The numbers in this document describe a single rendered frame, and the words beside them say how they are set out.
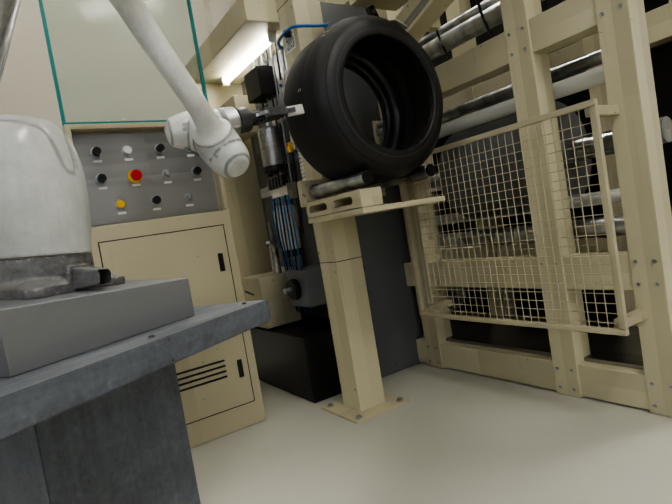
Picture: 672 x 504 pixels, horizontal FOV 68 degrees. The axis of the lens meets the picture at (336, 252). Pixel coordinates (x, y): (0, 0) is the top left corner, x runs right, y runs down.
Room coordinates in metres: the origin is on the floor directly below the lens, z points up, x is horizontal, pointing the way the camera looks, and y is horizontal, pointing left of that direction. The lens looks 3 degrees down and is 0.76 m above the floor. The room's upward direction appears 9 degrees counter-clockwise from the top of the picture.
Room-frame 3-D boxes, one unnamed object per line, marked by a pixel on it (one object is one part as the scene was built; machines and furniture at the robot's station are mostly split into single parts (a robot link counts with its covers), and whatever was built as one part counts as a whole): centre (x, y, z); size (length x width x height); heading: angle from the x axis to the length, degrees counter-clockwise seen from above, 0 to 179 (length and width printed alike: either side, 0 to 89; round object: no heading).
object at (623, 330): (1.83, -0.57, 0.65); 0.90 x 0.02 x 0.70; 32
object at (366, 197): (1.77, -0.05, 0.83); 0.36 x 0.09 x 0.06; 32
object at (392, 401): (2.05, -0.01, 0.01); 0.27 x 0.27 x 0.02; 32
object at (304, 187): (2.00, -0.07, 0.90); 0.40 x 0.03 x 0.10; 122
